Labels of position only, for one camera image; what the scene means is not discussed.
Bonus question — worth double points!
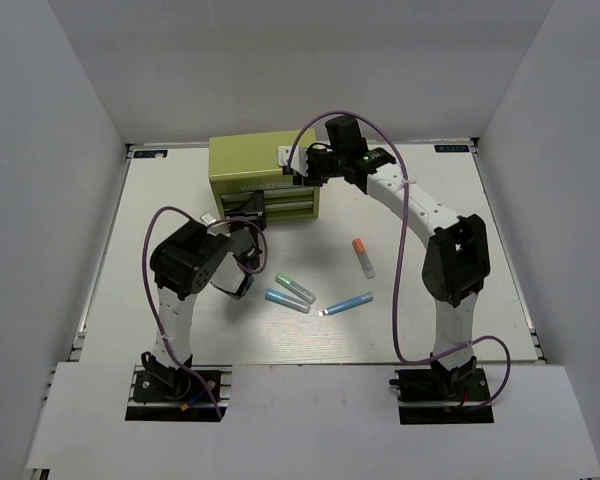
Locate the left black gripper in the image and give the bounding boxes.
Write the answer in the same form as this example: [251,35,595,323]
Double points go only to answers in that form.
[224,189,267,242]

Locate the green metal drawer chest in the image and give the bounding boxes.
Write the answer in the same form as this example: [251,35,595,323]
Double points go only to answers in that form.
[209,130,320,222]

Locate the green cap highlighter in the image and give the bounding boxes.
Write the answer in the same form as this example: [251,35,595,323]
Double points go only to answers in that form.
[275,273,316,304]

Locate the blue cap highlighter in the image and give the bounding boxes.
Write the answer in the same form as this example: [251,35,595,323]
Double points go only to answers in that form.
[265,288,311,314]

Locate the orange cap highlighter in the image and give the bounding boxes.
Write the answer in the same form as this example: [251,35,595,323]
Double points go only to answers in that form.
[352,238,376,279]

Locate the blue pen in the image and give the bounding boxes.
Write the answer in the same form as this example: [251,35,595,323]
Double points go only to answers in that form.
[318,292,374,317]

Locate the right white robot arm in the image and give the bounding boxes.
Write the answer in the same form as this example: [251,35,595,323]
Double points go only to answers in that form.
[283,111,491,399]

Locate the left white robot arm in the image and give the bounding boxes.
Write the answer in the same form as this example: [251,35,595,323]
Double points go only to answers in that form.
[142,191,268,399]

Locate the right blue corner label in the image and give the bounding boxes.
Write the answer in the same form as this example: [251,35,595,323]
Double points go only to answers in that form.
[434,144,470,153]

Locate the blue corner label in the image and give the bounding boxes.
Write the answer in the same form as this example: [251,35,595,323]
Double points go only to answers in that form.
[434,144,470,153]
[133,149,168,159]

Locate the left blue corner label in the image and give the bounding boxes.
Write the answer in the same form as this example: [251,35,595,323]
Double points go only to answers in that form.
[133,149,168,159]

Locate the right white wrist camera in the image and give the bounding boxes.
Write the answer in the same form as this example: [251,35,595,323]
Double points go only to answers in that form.
[277,146,308,177]

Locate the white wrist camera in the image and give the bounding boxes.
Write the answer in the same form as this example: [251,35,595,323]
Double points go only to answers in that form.
[277,146,308,177]
[199,212,229,235]

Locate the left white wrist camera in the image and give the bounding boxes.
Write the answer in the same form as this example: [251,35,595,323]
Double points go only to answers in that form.
[199,212,229,235]

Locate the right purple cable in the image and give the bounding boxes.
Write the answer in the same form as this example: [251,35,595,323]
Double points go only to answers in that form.
[287,109,512,412]

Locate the purple cable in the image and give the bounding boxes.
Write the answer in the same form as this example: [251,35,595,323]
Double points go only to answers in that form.
[143,205,269,420]
[287,109,512,412]

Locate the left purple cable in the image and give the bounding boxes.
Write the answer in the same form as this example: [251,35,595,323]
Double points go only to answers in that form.
[143,205,269,420]

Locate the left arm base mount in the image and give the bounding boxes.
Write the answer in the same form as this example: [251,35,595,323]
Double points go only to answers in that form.
[125,365,232,423]

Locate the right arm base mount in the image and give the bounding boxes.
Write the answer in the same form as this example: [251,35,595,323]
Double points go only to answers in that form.
[389,368,494,425]

